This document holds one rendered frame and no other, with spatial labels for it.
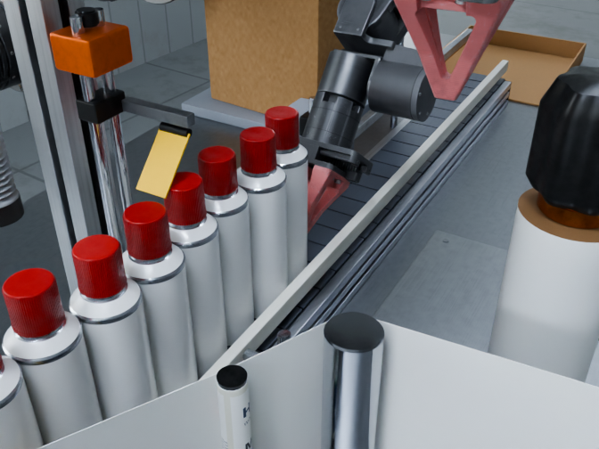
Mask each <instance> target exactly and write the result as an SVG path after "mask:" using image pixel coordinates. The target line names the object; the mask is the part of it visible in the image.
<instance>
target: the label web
mask: <svg viewBox="0 0 599 449"><path fill-rule="evenodd" d="M377 321H378V322H379V323H380V324H381V325H382V327H383V329H384V334H385V335H384V345H383V355H382V375H381V385H380V394H379V404H378V414H377V424H376V435H375V445H374V449H599V387H596V386H593V385H590V384H587V383H584V382H581V381H578V380H573V379H570V378H567V377H563V376H561V375H558V374H554V373H551V372H549V371H543V370H540V369H538V368H534V367H531V366H528V365H526V364H522V363H517V362H514V361H511V360H508V359H505V358H502V357H499V356H496V355H491V354H488V353H485V352H481V351H479V350H476V349H473V348H469V347H465V346H461V345H458V344H456V343H453V342H449V341H446V340H444V339H438V338H435V337H432V336H429V335H426V334H423V333H420V332H417V331H412V330H409V329H406V328H403V327H399V326H397V325H394V324H391V323H387V322H383V321H380V320H377ZM327 322H328V321H327ZM327 322H324V323H322V324H320V325H318V326H316V327H315V328H313V329H311V330H308V331H305V332H303V333H301V334H300V335H298V336H296V337H294V338H291V339H288V340H286V341H284V342H283V343H281V344H279V345H277V346H274V347H271V348H269V349H268V350H266V351H264V352H262V353H260V354H257V355H254V356H253V357H251V358H249V359H247V360H245V361H243V362H241V363H238V364H236V365H239V366H241V367H242V368H244V369H245V370H246V372H247V375H248V376H247V382H246V384H245V385H244V386H243V387H242V388H240V389H237V390H234V391H230V390H224V389H222V388H221V387H220V386H219V385H218V383H217V374H214V375H211V376H209V377H207V378H205V379H203V380H199V381H197V382H194V383H193V384H190V385H188V386H186V387H183V388H180V389H178V390H176V391H173V392H171V393H169V394H166V395H164V396H161V397H159V398H156V399H154V400H152V401H150V402H148V403H145V404H142V405H139V406H137V407H135V408H133V409H131V410H128V411H126V412H123V413H121V414H118V415H116V416H114V417H111V418H109V419H107V420H104V421H101V422H99V423H97V424H94V425H93V426H90V427H88V428H86V429H82V430H80V431H78V432H76V433H73V434H71V435H69V436H66V437H63V438H61V439H59V440H56V441H54V442H52V443H50V444H48V445H44V446H42V447H39V448H37V449H321V424H322V388H323V353H324V326H325V325H326V323H327Z"/></svg>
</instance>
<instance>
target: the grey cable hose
mask: <svg viewBox="0 0 599 449"><path fill-rule="evenodd" d="M5 147H6V145H5V143H4V138H3V132H2V131H1V126H0V227H4V226H7V225H11V224H13V223H15V222H17V221H18V220H20V219H21V218H22V216H23V214H24V208H23V205H22V201H21V196H20V192H19V191H18V190H17V189H16V184H15V180H14V178H13V172H12V168H11V166H10V165H11V162H10V161H9V160H8V159H9V156H8V155H7V150H6V149H5Z"/></svg>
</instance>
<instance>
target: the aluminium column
mask: <svg viewBox="0 0 599 449"><path fill-rule="evenodd" d="M3 2H4V9H5V13H6V17H7V21H8V25H9V29H10V33H11V37H12V44H13V48H14V51H15V56H16V60H17V63H18V68H19V72H20V75H21V83H22V86H23V91H24V94H25V98H26V103H27V106H28V110H29V117H30V121H31V125H32V129H33V133H34V137H35V141H36V145H37V152H38V156H39V160H40V164H41V168H42V172H43V176H44V179H45V187H46V190H47V194H48V199H49V202H50V206H51V210H52V214H53V221H54V225H55V229H56V233H57V237H58V241H59V245H60V249H61V253H62V260H63V263H64V268H65V272H66V275H67V280H68V284H69V287H70V295H71V294H72V293H73V292H74V290H75V289H76V288H77V287H78V279H77V276H76V271H75V266H74V263H73V258H72V254H71V251H72V249H73V247H74V245H75V244H76V243H77V242H78V241H80V240H82V239H84V238H85V237H88V236H91V235H96V234H106V235H109V234H108V229H107V224H106V219H105V214H104V209H103V200H102V195H101V190H100V185H99V180H98V175H97V170H96V165H95V160H94V151H93V146H92V141H91V136H90V131H89V126H88V122H87V121H84V120H81V119H79V117H78V109H77V104H76V100H77V99H78V98H80V97H83V92H82V87H81V82H80V77H79V74H75V73H71V72H68V71H64V70H59V69H57V68H56V67H55V62H54V57H53V49H52V45H51V40H50V33H51V32H54V31H55V30H58V29H63V28H66V27H68V26H70V19H69V17H70V16H71V15H75V11H76V10H77V9H78V8H81V7H85V4H84V0H3ZM101 124H102V130H103V140H104V145H105V150H106V155H107V160H108V166H109V171H110V177H111V186H112V191H113V197H114V202H115V208H116V213H117V219H118V223H119V233H120V239H121V244H122V249H123V253H124V252H125V251H126V248H125V242H124V237H123V232H122V226H121V221H120V215H119V205H118V200H117V194H116V189H115V183H114V178H113V173H112V168H111V158H110V153H109V147H108V142H107V136H106V131H105V125H104V122H103V123H101Z"/></svg>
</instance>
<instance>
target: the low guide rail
mask: <svg viewBox="0 0 599 449"><path fill-rule="evenodd" d="M508 62H509V61H506V60H502V61H501V62H500V63H499V64H498V65H497V66H496V67H495V68H494V69H493V70H492V71H491V72H490V73H489V74H488V75H487V77H486V78H485V79H484V80H483V81H482V82H481V83H480V84H479V85H478V86H477V87H476V88H475V89H474V90H473V91H472V92H471V94H470V95H469V96H468V97H467V98H466V99H465V100H464V101H463V102H462V103H461V104H460V105H459V106H458V107H457V108H456V109H455V111H454V112H453V113H452V114H451V115H450V116H449V117H448V118H447V119H446V120H445V121H444V122H443V123H442V124H441V125H440V126H439V128H438V129H437V130H436V131H435V132H434V133H433V134H432V135H431V136H430V137H429V138H428V139H427V140H426V141H425V142H424V143H423V145H422V146H421V147H420V148H419V149H418V150H417V151H416V152H415V153H414V154H413V155H412V156H411V157H410V158H409V159H408V160H407V161H406V163H405V164H404V165H403V166H402V167H401V168H400V169H399V170H398V171H397V172H396V173H395V174H394V175H393V176H392V177H391V178H390V180H389V181H388V182H387V183H386V184H385V185H384V186H383V187H382V188H381V189H380V190H379V191H378V192H377V193H376V194H375V195H374V196H373V197H372V198H371V199H370V200H369V201H368V202H367V203H366V204H365V205H364V206H363V207H362V208H361V209H360V210H359V211H358V213H357V214H356V215H355V216H354V217H353V218H352V219H351V220H350V221H349V222H348V223H347V224H346V225H345V226H344V227H343V228H342V230H341V231H340V232H339V233H338V234H337V235H336V236H335V237H334V238H333V239H332V240H331V241H330V242H329V243H328V244H327V245H326V247H325V248H324V249H323V250H322V251H321V252H320V253H319V254H318V255H317V256H316V257H315V258H314V259H313V260H312V261H311V262H310V264H309V265H308V266H307V267H306V268H305V269H304V270H303V271H302V272H301V273H300V274H299V275H298V276H297V277H296V278H295V279H294V281H293V282H292V283H291V284H290V285H289V286H288V287H287V288H286V289H285V290H284V291H283V292H282V293H281V294H280V295H279V296H278V298H277V299H276V300H275V301H274V302H273V303H272V304H271V305H270V306H269V307H268V308H267V309H266V310H265V311H264V312H263V313H262V315H261V316H260V317H259V318H258V319H257V320H256V321H255V322H254V323H253V324H252V325H251V326H250V327H249V328H248V329H247V330H246V331H245V332H244V333H243V334H242V335H241V337H239V338H238V339H237V340H236V341H235V342H234V343H233V344H232V345H231V346H230V348H229V349H228V350H227V351H226V352H225V353H224V354H223V355H222V356H221V357H220V358H219V359H218V360H217V361H216V362H215V363H214V365H213V366H212V367H211V368H210V369H209V370H208V371H207V372H206V373H205V374H204V375H203V376H202V377H201V378H200V379H199V380H203V379H205V378H207V377H209V376H211V375H214V374H216V373H217V372H218V371H219V370H220V369H221V368H223V367H225V366H227V365H236V364H238V363H241V362H243V361H244V360H243V358H242V356H243V353H244V351H245V350H246V349H248V348H249V349H252V350H254V351H256V350H257V348H258V347H259V346H260V345H261V344H262V343H263V342H264V341H265V339H266V338H267V337H268V336H269V335H270V334H271V333H272V331H273V330H274V329H275V328H276V327H277V326H278V325H279V324H280V322H281V321H282V320H283V319H284V318H285V317H286V316H287V315H288V313H289V312H290V311H291V310H292V309H293V308H294V307H295V306H296V305H297V304H298V303H299V302H300V301H301V300H302V299H303V298H304V296H305V295H306V294H307V293H308V292H309V291H310V290H311V288H312V287H313V286H314V285H315V284H316V283H317V282H318V281H319V279H320V278H321V277H322V276H323V275H324V274H325V273H326V272H327V270H328V269H329V268H330V267H331V266H332V265H333V264H334V263H335V261H336V260H337V259H338V258H339V257H340V256H341V255H342V254H343V252H344V251H345V250H346V249H347V248H348V247H349V246H350V244H351V243H352V242H353V241H354V240H355V239H356V238H357V237H358V235H359V234H360V233H361V232H362V231H363V230H364V229H365V228H366V227H367V226H368V225H369V224H370V223H371V222H372V221H373V220H374V218H375V217H376V216H377V215H378V214H379V213H380V212H381V211H382V209H383V208H384V207H385V206H386V205H387V204H388V203H389V202H390V200H391V199H392V198H393V197H394V196H395V195H396V194H397V193H398V191H399V190H400V189H401V188H402V187H403V186H404V185H405V184H406V182H407V181H408V180H409V179H410V178H411V177H412V176H413V175H414V173H415V172H416V171H417V170H418V169H419V168H420V167H421V166H422V164H423V163H424V162H425V161H426V160H427V159H428V158H429V157H430V155H431V154H432V153H433V152H434V151H435V150H437V148H438V147H439V146H440V145H441V144H442V143H443V142H444V141H445V139H446V138H447V137H448V136H449V135H450V134H451V133H452V132H453V130H454V129H455V128H456V127H457V126H458V125H459V124H460V123H461V121H462V120H463V119H464V118H465V117H466V116H467V115H468V113H469V112H470V111H471V110H472V109H473V108H474V107H475V106H476V104H477V103H478V102H479V101H480V100H481V99H482V98H483V97H484V95H485V94H486V93H487V92H488V91H489V90H490V89H491V88H492V86H493V85H494V84H495V83H496V82H497V81H498V80H499V79H500V78H501V77H502V76H503V75H504V74H505V73H506V71H507V67H508ZM199 380H198V381H199Z"/></svg>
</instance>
